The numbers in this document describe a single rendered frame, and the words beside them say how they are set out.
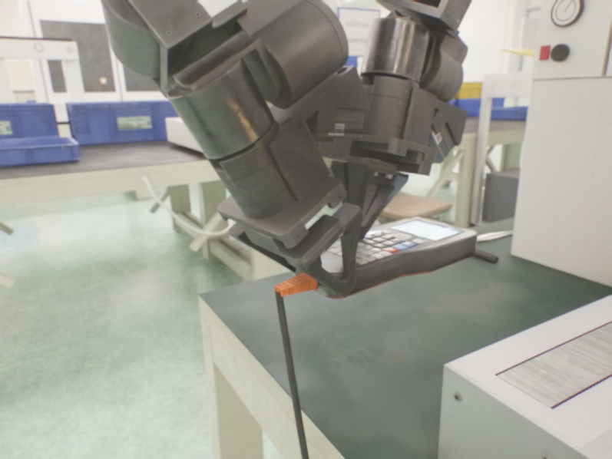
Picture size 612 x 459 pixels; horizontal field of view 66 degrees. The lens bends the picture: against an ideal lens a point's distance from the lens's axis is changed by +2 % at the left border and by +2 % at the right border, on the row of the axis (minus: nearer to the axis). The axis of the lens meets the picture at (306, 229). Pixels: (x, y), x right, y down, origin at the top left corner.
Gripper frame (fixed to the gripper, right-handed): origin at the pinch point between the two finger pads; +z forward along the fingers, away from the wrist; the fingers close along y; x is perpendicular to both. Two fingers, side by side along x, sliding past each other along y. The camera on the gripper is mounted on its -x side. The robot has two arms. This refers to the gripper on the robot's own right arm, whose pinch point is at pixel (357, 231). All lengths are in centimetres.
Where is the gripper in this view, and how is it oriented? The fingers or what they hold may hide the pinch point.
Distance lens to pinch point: 46.9
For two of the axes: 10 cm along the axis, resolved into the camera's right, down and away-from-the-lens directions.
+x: -7.7, -0.6, -6.3
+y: -6.1, -2.2, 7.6
